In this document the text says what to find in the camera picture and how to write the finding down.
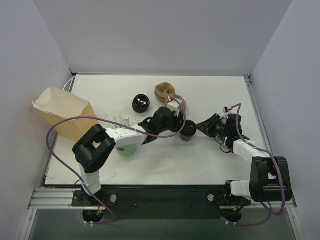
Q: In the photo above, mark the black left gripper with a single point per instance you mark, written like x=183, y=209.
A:
x=179, y=122

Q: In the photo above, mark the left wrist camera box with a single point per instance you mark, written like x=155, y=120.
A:
x=176, y=105

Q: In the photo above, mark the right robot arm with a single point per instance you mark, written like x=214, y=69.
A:
x=269, y=179

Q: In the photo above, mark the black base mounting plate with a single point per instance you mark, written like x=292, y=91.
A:
x=159, y=202

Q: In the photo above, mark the black paper coffee cup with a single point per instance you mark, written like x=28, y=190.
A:
x=186, y=137

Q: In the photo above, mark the brown paper bag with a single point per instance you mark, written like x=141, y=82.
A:
x=56, y=105

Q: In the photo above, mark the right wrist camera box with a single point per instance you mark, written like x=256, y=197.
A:
x=226, y=112

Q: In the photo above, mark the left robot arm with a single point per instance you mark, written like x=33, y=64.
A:
x=94, y=148

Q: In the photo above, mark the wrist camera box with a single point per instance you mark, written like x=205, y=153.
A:
x=226, y=112
x=176, y=105

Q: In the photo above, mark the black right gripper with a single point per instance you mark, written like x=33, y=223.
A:
x=215, y=127

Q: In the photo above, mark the green straw holder cup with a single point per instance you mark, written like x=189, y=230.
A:
x=126, y=151

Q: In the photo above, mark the brown pulp cup carriers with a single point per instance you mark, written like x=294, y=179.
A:
x=164, y=91

